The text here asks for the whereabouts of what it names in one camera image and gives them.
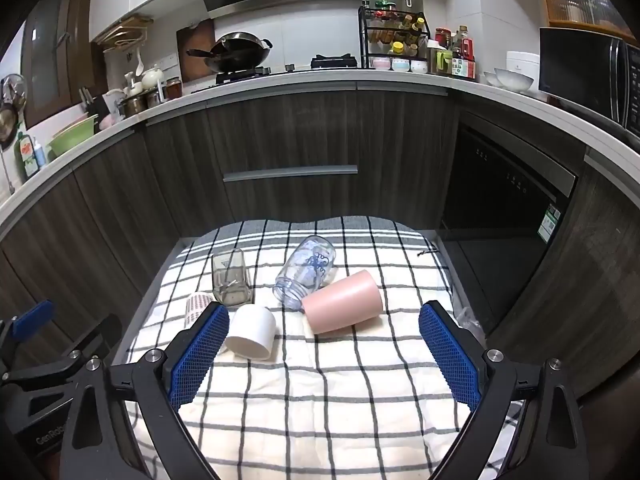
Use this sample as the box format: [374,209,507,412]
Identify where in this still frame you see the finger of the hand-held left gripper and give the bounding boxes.
[75,314,123,366]
[0,300,54,366]

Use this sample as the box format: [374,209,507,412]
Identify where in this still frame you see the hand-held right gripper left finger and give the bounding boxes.
[59,301,231,480]

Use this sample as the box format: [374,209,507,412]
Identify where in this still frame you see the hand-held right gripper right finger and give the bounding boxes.
[418,300,587,480]

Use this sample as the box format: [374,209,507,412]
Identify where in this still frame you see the white dotted cup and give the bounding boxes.
[185,291,216,328]

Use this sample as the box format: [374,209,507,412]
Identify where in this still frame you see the grey glass cup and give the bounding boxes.
[211,248,252,307]

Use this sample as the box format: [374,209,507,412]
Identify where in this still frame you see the pink cup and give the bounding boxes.
[301,269,384,336]

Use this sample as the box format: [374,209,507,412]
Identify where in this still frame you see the clear plastic bag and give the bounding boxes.
[455,306,485,341]

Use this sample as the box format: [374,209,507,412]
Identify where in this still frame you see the black white checked cloth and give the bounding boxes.
[122,215,526,480]

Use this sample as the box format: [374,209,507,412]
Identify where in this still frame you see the clear glass jar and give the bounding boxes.
[273,235,337,311]

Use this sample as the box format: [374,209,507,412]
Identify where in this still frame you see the green dish soap bottle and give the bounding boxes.
[14,132,40,178]

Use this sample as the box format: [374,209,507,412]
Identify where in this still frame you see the black dishwasher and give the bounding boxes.
[440,122,578,273]

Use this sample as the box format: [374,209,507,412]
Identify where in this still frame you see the green basin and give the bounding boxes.
[47,114,99,157]

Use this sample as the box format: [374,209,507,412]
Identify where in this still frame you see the hanging pan lid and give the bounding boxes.
[0,74,27,148]

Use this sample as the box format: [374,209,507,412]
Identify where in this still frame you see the black knife block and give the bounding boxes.
[79,86,108,118]

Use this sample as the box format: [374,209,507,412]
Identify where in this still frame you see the steel pot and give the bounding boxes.
[120,87,161,117]

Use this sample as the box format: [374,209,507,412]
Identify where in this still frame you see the dark wood base cabinet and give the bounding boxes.
[0,80,640,411]

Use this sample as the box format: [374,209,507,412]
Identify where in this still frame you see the brown wooden door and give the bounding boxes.
[20,0,108,128]

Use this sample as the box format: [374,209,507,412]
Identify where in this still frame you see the white bowls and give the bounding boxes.
[494,67,536,92]

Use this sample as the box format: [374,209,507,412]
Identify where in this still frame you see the dark sauce bottle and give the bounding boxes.
[452,25,477,79]

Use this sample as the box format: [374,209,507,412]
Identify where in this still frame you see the black gas stove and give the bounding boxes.
[191,53,361,95]

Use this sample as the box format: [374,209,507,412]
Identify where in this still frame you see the wooden hanging rack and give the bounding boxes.
[95,14,153,53]

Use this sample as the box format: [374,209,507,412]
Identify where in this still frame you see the white rice cooker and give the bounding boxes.
[506,51,542,92]

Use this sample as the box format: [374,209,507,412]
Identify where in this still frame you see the black wok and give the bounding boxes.
[186,31,274,74]

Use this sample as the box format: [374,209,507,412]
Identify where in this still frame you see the dark cutting board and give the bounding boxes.
[176,19,217,82]

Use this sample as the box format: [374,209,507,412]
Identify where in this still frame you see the black microwave oven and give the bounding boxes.
[538,27,640,133]

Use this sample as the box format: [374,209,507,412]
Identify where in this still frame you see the black spice rack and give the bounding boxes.
[358,7,431,75]

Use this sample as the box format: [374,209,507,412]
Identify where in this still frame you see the steel drawer handle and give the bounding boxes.
[223,165,359,182]

